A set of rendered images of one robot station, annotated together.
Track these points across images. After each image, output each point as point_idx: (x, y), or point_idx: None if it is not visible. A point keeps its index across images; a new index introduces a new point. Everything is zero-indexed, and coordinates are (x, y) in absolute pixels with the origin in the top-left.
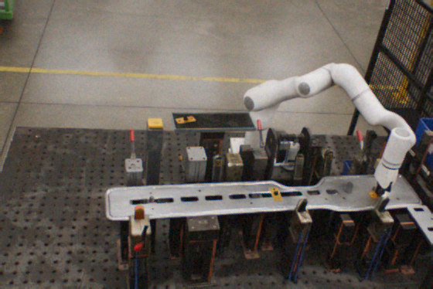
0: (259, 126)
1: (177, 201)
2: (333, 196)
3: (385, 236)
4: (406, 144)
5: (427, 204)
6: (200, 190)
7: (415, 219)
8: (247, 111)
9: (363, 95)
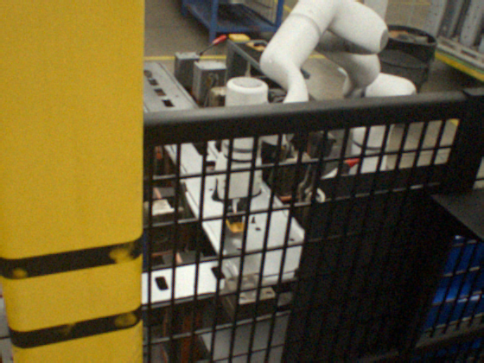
0: None
1: (153, 86)
2: (210, 181)
3: (143, 239)
4: (228, 99)
5: None
6: (177, 97)
7: None
8: (308, 73)
9: (285, 20)
